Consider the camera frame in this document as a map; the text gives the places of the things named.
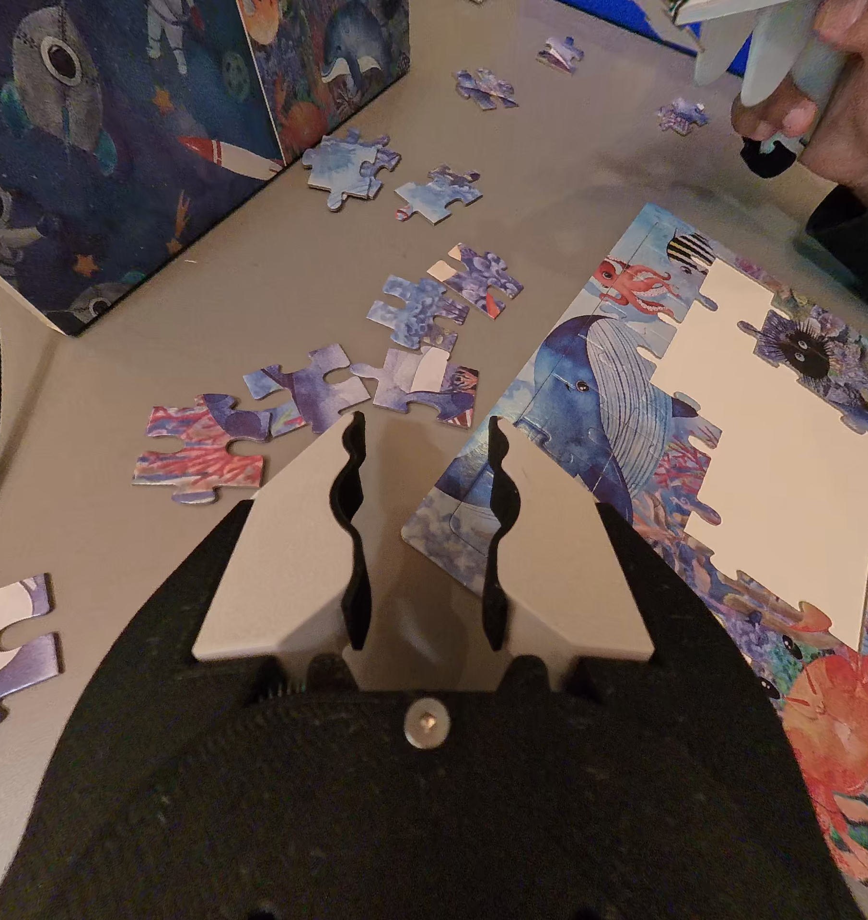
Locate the purple bubble puzzle piece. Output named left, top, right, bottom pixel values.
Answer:
left=427, top=243, right=524, bottom=321

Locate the person's right forearm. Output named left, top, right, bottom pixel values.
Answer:
left=793, top=183, right=868, bottom=328

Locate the blue plastic bin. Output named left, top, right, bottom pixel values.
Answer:
left=555, top=0, right=754, bottom=58

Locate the illustrated puzzle box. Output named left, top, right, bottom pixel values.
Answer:
left=0, top=0, right=412, bottom=337

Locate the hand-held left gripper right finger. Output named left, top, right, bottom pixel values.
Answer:
left=480, top=415, right=656, bottom=673

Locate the row of loose jigsaw pieces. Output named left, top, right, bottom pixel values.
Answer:
left=0, top=165, right=484, bottom=737

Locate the purple white puzzle piece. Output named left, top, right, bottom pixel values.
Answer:
left=536, top=36, right=586, bottom=75

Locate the light blue puzzle piece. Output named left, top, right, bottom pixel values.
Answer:
left=302, top=129, right=402, bottom=195

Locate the pink coral puzzle piece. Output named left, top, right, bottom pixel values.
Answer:
left=657, top=98, right=709, bottom=136

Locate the sea animal jigsaw puzzle board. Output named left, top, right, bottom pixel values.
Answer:
left=401, top=203, right=868, bottom=888

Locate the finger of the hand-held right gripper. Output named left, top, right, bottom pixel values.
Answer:
left=662, top=0, right=762, bottom=30

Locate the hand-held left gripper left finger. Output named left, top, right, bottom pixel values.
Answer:
left=191, top=411, right=372, bottom=673

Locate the person's right hand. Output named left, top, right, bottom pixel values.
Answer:
left=732, top=0, right=868, bottom=209

